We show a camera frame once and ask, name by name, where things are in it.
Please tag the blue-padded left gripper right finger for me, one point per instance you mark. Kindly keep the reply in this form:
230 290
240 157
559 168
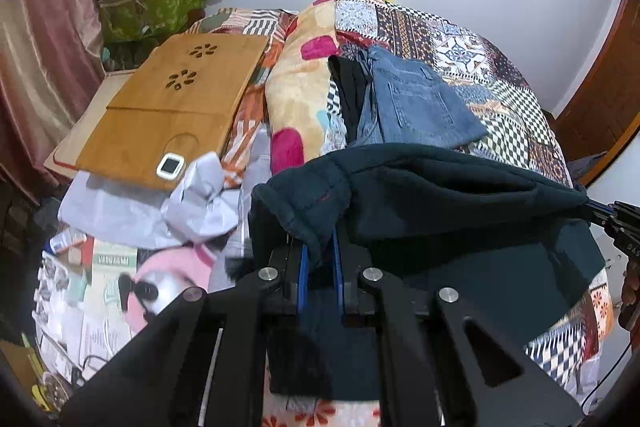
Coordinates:
337 271

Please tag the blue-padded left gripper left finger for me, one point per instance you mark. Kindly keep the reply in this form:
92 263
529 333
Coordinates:
302 279

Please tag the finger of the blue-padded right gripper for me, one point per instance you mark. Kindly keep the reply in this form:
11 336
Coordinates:
597 210

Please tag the dark teal pants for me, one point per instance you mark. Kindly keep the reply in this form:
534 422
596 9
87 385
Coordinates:
511 241

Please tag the right hand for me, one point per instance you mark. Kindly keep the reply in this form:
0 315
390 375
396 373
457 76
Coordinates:
629 311

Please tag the patchwork patterned quilt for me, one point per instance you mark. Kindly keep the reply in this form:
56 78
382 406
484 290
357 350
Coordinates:
494 90

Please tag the crumpled white cloth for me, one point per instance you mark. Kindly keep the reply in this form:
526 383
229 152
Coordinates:
199 208

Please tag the pink plush toy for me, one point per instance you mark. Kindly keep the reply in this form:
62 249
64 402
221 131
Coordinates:
161 277

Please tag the small white digital clock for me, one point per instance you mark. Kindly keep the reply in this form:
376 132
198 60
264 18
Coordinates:
170 166

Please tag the floral orange blanket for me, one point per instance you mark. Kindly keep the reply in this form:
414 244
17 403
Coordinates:
291 95

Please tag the folded black garment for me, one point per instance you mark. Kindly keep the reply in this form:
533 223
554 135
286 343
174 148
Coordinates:
351 83

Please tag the folded blue jeans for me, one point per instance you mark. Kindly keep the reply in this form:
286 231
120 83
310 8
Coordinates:
407 102

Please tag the wooden lap desk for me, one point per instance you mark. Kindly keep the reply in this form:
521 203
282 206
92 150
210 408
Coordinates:
181 100

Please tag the green fabric storage bag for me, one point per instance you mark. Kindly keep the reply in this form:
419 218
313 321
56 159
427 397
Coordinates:
135 20

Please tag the striped red curtain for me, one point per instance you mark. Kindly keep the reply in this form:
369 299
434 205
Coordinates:
50 70

